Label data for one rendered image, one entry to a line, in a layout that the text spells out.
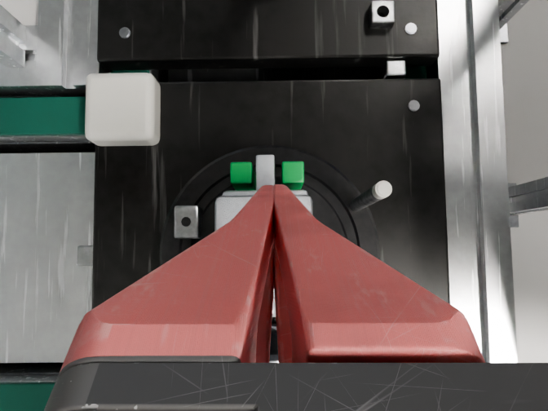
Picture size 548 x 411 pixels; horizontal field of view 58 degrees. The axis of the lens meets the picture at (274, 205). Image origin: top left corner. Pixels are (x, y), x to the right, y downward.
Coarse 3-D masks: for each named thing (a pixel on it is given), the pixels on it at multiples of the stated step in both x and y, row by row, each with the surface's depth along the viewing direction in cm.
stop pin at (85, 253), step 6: (78, 246) 34; (84, 246) 34; (90, 246) 34; (78, 252) 34; (84, 252) 34; (90, 252) 34; (78, 258) 34; (84, 258) 34; (90, 258) 34; (78, 264) 34; (84, 264) 34; (90, 264) 34
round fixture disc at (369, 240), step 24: (216, 168) 32; (312, 168) 32; (336, 168) 32; (192, 192) 32; (216, 192) 32; (312, 192) 32; (336, 192) 32; (168, 216) 32; (336, 216) 31; (360, 216) 31; (168, 240) 31; (192, 240) 31; (360, 240) 31
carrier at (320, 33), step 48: (144, 0) 35; (192, 0) 35; (240, 0) 35; (288, 0) 35; (336, 0) 35; (384, 0) 35; (432, 0) 35; (144, 48) 35; (192, 48) 34; (240, 48) 34; (288, 48) 34; (336, 48) 34; (384, 48) 34; (432, 48) 34
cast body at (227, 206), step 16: (256, 160) 26; (272, 160) 26; (256, 176) 26; (272, 176) 26; (224, 192) 25; (240, 192) 25; (304, 192) 25; (224, 208) 22; (240, 208) 22; (224, 224) 22
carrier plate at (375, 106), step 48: (192, 96) 34; (240, 96) 34; (288, 96) 34; (336, 96) 34; (384, 96) 34; (432, 96) 34; (192, 144) 34; (240, 144) 34; (288, 144) 34; (336, 144) 34; (384, 144) 34; (432, 144) 34; (96, 192) 34; (144, 192) 34; (432, 192) 33; (96, 240) 33; (144, 240) 33; (384, 240) 33; (432, 240) 33; (96, 288) 33; (432, 288) 33
